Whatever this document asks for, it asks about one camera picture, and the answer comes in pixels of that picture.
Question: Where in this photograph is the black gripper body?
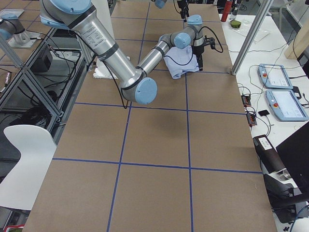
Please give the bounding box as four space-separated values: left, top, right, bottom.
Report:
194 36 215 62
177 0 189 12

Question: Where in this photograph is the blue teach pendant red button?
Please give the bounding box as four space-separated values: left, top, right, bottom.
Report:
257 64 293 89

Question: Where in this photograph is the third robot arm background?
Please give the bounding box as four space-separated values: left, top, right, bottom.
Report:
0 14 41 48

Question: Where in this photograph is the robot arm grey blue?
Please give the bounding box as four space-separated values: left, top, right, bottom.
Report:
40 0 215 104
151 0 189 22

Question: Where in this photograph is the aluminium frame side table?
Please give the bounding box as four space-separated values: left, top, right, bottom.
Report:
0 29 91 142

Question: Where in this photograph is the orange black usb hub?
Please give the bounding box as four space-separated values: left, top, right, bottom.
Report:
241 94 252 107

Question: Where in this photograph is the aluminium extrusion camera post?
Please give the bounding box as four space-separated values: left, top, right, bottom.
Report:
231 0 273 76

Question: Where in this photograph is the red cylindrical thermos bottle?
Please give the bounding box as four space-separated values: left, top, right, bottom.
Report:
221 0 233 22

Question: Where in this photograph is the brown table mat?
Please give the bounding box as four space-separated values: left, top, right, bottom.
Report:
25 2 278 232

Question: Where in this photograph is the blue striped button shirt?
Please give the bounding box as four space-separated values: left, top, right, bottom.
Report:
164 46 199 79

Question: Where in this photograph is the black monitor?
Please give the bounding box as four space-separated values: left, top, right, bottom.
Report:
276 123 309 193

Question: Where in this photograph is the clear plastic MiNi bag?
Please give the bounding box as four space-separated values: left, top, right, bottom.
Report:
235 19 270 43

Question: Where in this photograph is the black smartphone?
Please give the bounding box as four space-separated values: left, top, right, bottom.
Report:
258 110 270 116

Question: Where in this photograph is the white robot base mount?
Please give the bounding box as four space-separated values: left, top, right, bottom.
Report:
93 57 112 79

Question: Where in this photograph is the white chair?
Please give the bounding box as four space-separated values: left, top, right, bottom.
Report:
0 125 56 210

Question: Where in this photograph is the black box with label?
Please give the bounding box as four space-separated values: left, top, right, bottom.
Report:
253 135 285 174

